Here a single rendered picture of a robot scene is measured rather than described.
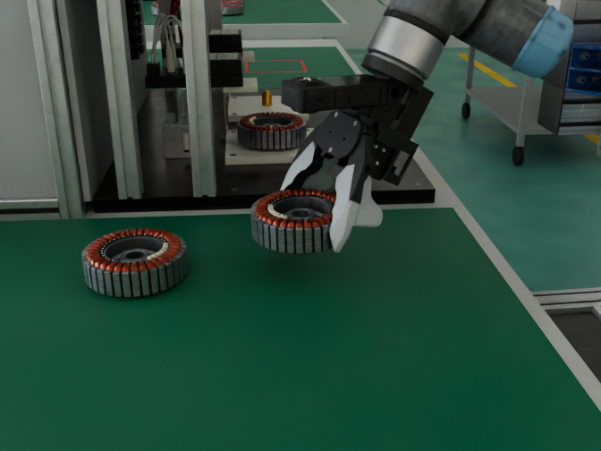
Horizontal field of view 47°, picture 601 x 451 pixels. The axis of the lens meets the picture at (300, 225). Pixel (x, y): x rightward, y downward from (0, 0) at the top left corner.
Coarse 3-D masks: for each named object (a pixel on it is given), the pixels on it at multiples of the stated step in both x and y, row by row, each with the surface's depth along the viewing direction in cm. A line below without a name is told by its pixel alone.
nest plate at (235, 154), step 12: (228, 132) 117; (228, 144) 111; (240, 144) 111; (300, 144) 111; (228, 156) 106; (240, 156) 106; (252, 156) 106; (264, 156) 106; (276, 156) 106; (288, 156) 106
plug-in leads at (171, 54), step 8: (160, 16) 101; (168, 16) 101; (160, 24) 102; (168, 24) 105; (160, 32) 103; (168, 40) 103; (152, 48) 103; (168, 48) 104; (152, 56) 104; (168, 56) 104; (152, 64) 103; (168, 64) 105; (176, 64) 108; (184, 64) 104; (152, 72) 104; (168, 72) 105; (184, 72) 104
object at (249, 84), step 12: (216, 60) 104; (228, 60) 104; (240, 60) 104; (180, 72) 106; (216, 72) 104; (228, 72) 105; (240, 72) 105; (156, 84) 104; (168, 84) 104; (180, 84) 104; (216, 84) 105; (228, 84) 105; (240, 84) 105; (252, 84) 107; (180, 96) 106; (180, 108) 107; (180, 120) 107
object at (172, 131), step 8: (168, 120) 109; (184, 120) 109; (168, 128) 107; (176, 128) 107; (184, 128) 107; (168, 136) 107; (176, 136) 107; (168, 144) 108; (176, 144) 108; (168, 152) 108; (176, 152) 108; (184, 152) 108
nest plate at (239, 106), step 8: (248, 96) 141; (256, 96) 141; (272, 96) 141; (280, 96) 141; (232, 104) 135; (240, 104) 135; (248, 104) 135; (256, 104) 135; (272, 104) 135; (280, 104) 135; (232, 112) 130; (240, 112) 130; (248, 112) 130; (256, 112) 130; (264, 112) 130; (280, 112) 130; (288, 112) 130; (232, 120) 128
